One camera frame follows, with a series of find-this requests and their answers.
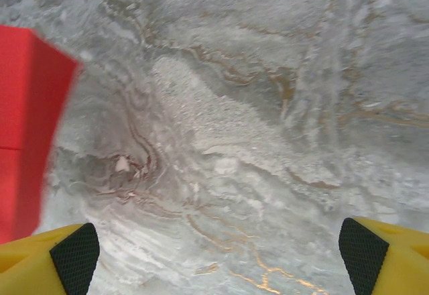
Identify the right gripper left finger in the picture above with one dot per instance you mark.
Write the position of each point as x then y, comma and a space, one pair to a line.
30, 268

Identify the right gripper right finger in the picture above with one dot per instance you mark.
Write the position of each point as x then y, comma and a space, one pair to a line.
395, 261

